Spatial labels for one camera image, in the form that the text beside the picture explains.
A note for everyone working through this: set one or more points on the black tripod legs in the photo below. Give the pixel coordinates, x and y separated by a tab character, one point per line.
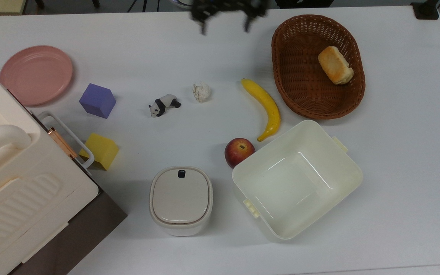
143	4

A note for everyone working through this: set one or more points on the white garlic bulb toy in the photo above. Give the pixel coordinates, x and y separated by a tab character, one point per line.
201	92

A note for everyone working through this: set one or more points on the purple foam cube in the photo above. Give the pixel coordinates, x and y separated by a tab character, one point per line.
97	100

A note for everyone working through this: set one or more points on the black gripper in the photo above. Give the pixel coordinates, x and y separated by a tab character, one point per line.
227	5

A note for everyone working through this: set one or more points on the black stand clamp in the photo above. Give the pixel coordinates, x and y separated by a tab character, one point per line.
426	10

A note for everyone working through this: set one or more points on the copper latch on storage box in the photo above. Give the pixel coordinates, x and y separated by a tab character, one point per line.
62	143

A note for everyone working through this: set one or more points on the toy bread loaf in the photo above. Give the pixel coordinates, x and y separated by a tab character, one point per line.
335	65

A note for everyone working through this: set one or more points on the pink plastic plate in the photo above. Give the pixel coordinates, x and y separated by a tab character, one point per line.
36	75

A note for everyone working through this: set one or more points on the yellow foam cube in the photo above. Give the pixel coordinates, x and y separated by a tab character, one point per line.
99	151

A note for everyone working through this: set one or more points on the cream plastic open bin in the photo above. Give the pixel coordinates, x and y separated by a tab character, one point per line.
296	179

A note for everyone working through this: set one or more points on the dark wood drawer cabinet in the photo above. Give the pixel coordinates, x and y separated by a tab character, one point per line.
90	229

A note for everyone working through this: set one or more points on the panda figurine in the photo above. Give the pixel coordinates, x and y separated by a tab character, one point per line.
163	105

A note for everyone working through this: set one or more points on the red toy apple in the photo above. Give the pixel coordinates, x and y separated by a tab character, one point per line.
238	152

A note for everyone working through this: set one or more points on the beige mini trash can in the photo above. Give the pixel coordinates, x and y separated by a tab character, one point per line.
181	198

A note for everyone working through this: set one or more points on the brown wicker basket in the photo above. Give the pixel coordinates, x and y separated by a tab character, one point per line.
300	80

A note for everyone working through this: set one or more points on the yellow toy banana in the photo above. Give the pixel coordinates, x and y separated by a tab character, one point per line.
267	105

